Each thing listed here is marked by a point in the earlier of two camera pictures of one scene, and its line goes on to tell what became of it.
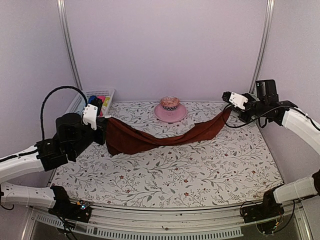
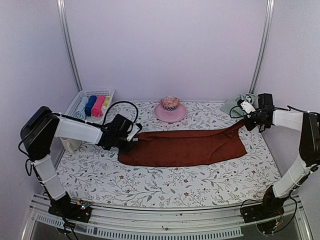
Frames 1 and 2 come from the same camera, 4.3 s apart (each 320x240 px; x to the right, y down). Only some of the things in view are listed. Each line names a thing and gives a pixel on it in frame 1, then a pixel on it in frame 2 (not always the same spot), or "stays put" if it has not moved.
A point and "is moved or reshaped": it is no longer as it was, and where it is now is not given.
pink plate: (170, 116) stays put
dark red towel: (123, 138) is moved or reshaped
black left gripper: (101, 123) -> (126, 149)
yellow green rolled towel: (106, 101) stays put
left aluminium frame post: (61, 8) stays put
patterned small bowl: (169, 103) stays put
